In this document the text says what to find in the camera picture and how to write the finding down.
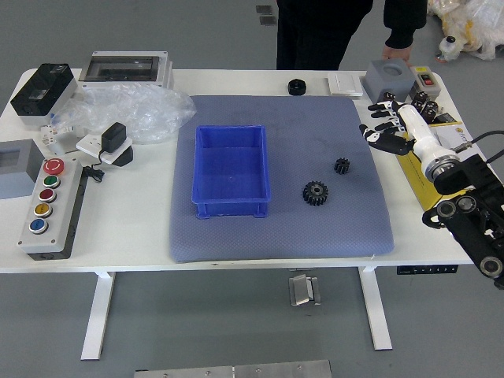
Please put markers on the person's left hand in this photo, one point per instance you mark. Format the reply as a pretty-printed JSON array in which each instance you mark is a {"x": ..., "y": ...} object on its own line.
[{"x": 393, "y": 53}]

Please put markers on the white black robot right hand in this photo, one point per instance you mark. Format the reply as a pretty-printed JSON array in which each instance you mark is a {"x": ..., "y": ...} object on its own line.
[{"x": 413, "y": 126}]

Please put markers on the small black gear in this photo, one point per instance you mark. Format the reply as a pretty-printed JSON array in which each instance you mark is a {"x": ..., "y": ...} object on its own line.
[{"x": 342, "y": 165}]

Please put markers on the big black gear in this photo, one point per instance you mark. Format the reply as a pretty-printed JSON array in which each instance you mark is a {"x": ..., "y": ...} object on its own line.
[{"x": 316, "y": 193}]

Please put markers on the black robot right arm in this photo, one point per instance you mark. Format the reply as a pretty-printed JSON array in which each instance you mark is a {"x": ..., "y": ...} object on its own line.
[{"x": 472, "y": 220}]

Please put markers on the person's left forearm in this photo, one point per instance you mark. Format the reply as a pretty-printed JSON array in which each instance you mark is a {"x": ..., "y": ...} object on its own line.
[{"x": 401, "y": 27}]

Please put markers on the yellow white cardboard box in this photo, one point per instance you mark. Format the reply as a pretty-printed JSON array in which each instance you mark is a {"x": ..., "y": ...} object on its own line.
[{"x": 417, "y": 181}]

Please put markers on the black round nut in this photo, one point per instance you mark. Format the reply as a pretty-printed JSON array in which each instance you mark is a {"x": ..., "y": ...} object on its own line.
[{"x": 296, "y": 87}]

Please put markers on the blue plastic box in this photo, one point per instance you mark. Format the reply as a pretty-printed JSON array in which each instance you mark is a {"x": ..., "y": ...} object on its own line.
[{"x": 230, "y": 149}]

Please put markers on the clear-cover distribution box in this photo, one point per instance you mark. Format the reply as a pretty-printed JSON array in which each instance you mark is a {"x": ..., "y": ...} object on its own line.
[{"x": 122, "y": 67}]

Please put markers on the grey five-button control box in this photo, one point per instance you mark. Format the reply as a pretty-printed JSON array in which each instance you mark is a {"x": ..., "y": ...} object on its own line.
[{"x": 39, "y": 244}]

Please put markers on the grey block with round recess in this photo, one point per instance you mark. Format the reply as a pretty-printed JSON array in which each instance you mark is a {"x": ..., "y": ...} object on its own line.
[{"x": 388, "y": 82}]

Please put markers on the small black component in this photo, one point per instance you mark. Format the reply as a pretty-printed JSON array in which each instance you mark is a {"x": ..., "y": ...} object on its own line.
[{"x": 447, "y": 119}]

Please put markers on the white bottle black cap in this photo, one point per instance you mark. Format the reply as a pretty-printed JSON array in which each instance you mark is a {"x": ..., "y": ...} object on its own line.
[{"x": 451, "y": 47}]

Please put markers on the person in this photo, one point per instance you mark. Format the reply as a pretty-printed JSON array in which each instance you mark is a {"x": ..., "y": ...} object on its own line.
[{"x": 315, "y": 31}]

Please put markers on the yellowish plastic bag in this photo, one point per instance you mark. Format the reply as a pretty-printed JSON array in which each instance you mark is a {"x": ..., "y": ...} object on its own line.
[{"x": 480, "y": 23}]

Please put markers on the grey floor socket plate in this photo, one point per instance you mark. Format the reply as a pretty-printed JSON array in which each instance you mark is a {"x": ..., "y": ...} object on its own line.
[
  {"x": 267, "y": 20},
  {"x": 264, "y": 9}
]

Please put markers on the black table control panel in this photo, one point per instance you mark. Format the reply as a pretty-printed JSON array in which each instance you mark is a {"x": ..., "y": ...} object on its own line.
[{"x": 427, "y": 270}]

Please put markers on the grey-blue foam mat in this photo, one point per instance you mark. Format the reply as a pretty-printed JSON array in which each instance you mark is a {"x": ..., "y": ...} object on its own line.
[{"x": 315, "y": 236}]

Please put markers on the white table leg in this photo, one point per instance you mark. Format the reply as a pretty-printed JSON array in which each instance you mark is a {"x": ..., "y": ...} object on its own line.
[
  {"x": 98, "y": 315},
  {"x": 378, "y": 327}
]

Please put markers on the clear plastic bag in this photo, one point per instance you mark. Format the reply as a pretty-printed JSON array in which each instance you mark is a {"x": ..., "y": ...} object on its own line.
[{"x": 149, "y": 106}]

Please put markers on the black power adapter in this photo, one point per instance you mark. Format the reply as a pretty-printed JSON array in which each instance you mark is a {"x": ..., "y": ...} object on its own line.
[{"x": 113, "y": 136}]

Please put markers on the white power socket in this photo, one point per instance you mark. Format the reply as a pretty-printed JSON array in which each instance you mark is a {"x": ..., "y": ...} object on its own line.
[{"x": 88, "y": 143}]

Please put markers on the white terminal connector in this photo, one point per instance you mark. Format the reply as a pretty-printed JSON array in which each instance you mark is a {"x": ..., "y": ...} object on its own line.
[{"x": 51, "y": 134}]

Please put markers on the grey two-button switch box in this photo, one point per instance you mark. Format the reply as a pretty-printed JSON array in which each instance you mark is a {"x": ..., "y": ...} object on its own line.
[{"x": 433, "y": 88}]

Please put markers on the white wall switch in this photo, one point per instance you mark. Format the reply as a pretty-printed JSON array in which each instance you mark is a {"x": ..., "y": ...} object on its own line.
[{"x": 345, "y": 83}]

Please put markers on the metal floor bracket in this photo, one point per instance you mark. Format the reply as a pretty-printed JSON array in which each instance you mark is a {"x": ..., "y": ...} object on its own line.
[{"x": 299, "y": 291}]

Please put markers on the black and grey enclosure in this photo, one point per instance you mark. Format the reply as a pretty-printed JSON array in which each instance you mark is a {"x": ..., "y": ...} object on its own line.
[{"x": 43, "y": 88}]

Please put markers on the grey enclosure with window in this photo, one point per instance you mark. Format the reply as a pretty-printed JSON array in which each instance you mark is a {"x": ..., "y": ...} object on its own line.
[{"x": 15, "y": 181}]

